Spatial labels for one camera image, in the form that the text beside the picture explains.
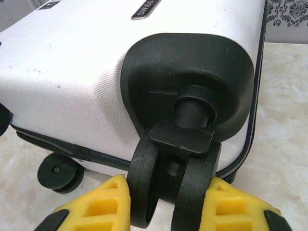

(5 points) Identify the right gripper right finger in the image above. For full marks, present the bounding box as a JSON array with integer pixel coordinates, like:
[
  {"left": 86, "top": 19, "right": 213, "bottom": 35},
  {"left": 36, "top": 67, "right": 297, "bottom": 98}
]
[{"left": 204, "top": 177, "right": 289, "bottom": 231}]

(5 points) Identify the white hard-shell suitcase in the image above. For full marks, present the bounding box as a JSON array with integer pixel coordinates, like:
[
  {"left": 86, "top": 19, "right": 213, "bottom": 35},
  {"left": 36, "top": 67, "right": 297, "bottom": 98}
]
[{"left": 0, "top": 0, "right": 269, "bottom": 229}]

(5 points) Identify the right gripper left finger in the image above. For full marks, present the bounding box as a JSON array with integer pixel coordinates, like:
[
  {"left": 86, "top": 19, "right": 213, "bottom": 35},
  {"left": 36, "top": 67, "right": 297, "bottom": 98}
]
[{"left": 36, "top": 174, "right": 132, "bottom": 231}]

